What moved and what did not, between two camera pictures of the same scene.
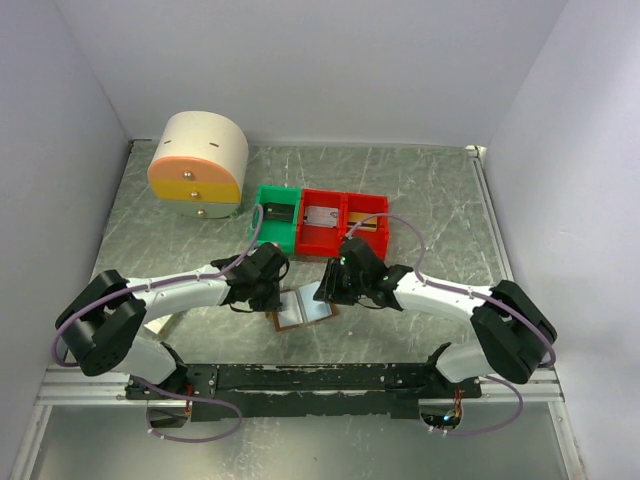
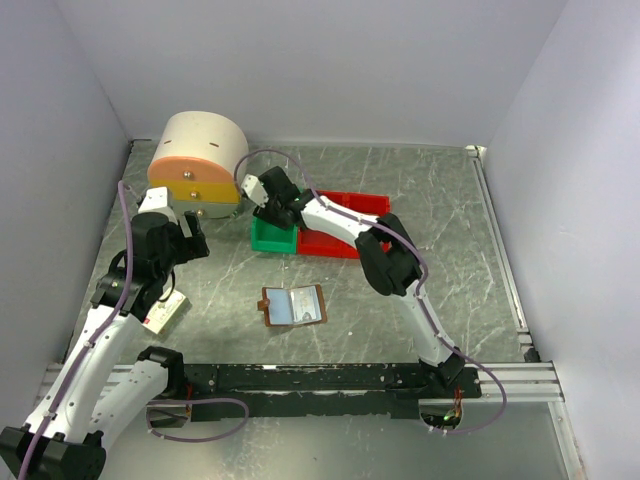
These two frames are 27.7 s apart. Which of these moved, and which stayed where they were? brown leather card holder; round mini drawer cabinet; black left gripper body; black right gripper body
Moved: black left gripper body; black right gripper body
Stayed: brown leather card holder; round mini drawer cabinet
